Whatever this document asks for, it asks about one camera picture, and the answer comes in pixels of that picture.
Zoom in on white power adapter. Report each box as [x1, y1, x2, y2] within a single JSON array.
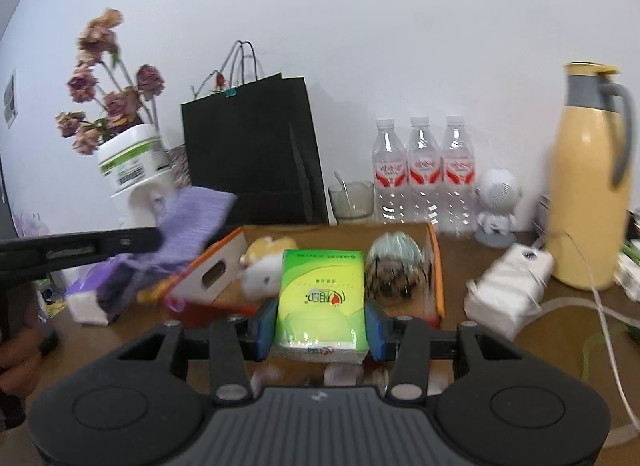
[[463, 244, 554, 340]]

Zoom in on water bottle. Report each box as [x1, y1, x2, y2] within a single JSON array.
[[407, 116, 442, 227], [372, 118, 408, 223], [442, 116, 476, 237]]

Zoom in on black paper bag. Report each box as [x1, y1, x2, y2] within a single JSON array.
[[181, 40, 329, 227]]

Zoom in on purple tissue pack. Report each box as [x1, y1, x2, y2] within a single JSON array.
[[64, 261, 117, 326]]

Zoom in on white charging cable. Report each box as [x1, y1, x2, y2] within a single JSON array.
[[531, 229, 640, 447]]

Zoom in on black earphone cable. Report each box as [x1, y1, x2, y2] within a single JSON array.
[[366, 245, 436, 317]]

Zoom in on green thin wire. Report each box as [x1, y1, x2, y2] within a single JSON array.
[[579, 321, 629, 382]]

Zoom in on white robot speaker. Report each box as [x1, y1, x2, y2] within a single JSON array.
[[475, 168, 522, 249]]

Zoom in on water bottle middle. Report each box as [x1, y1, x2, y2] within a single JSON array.
[[407, 116, 442, 227]]

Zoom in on yellow thermos jug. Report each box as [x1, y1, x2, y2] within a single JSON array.
[[544, 62, 637, 290]]

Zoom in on alpaca plush toy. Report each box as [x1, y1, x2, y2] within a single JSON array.
[[239, 236, 298, 301]]

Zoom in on white detergent bottle vase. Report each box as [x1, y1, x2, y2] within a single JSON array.
[[96, 123, 178, 227]]

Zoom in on person left hand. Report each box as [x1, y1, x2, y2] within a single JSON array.
[[0, 327, 46, 399]]

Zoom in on dried pink flowers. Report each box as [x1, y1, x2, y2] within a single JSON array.
[[55, 7, 165, 156]]

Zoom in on green tissue packet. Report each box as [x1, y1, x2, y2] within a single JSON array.
[[273, 249, 369, 364]]

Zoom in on red cardboard box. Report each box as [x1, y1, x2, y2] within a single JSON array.
[[162, 224, 445, 328]]

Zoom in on water bottle left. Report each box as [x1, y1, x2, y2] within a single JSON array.
[[372, 118, 408, 223]]

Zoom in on water bottle right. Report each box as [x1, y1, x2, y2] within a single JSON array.
[[442, 116, 476, 237]]

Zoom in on glass cup with spoon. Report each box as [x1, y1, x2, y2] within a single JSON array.
[[328, 170, 374, 224]]

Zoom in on purple knitted pouch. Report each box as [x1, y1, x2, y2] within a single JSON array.
[[96, 186, 236, 319]]

